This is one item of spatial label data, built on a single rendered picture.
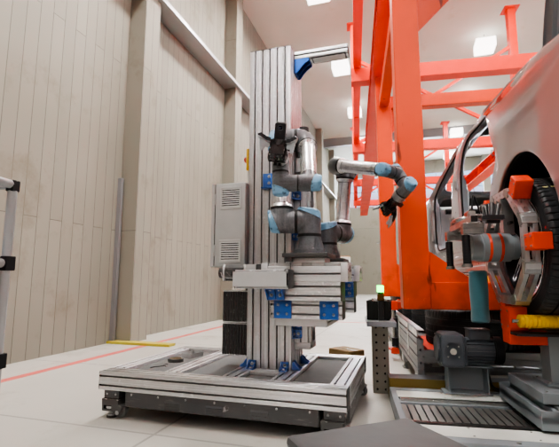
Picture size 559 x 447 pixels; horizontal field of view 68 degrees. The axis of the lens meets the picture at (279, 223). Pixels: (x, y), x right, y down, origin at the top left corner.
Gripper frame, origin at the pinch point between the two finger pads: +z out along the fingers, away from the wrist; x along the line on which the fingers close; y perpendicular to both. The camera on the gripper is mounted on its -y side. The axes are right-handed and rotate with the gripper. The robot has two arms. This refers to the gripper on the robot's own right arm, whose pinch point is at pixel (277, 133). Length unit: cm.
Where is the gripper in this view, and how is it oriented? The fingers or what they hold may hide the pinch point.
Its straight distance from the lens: 158.1
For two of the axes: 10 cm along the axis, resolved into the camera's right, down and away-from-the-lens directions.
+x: -9.9, -1.3, 0.7
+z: -0.5, -1.3, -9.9
